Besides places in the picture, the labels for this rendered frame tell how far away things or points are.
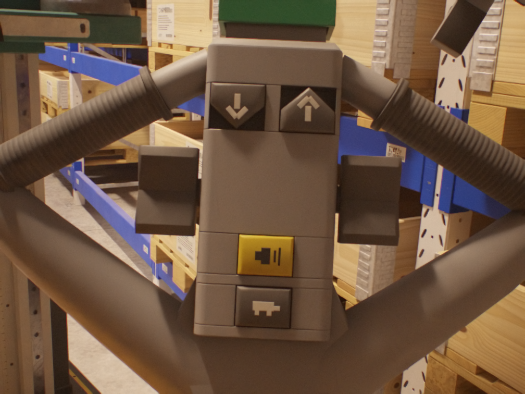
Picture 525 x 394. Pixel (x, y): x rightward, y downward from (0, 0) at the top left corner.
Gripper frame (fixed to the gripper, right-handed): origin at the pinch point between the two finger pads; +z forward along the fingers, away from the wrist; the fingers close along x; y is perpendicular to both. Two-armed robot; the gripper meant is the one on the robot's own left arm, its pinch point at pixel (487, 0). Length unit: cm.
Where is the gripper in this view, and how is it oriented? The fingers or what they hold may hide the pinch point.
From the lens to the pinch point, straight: 48.9
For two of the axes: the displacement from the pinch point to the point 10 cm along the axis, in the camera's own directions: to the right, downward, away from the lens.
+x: 0.0, 0.2, 10.0
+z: -5.3, 8.5, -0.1
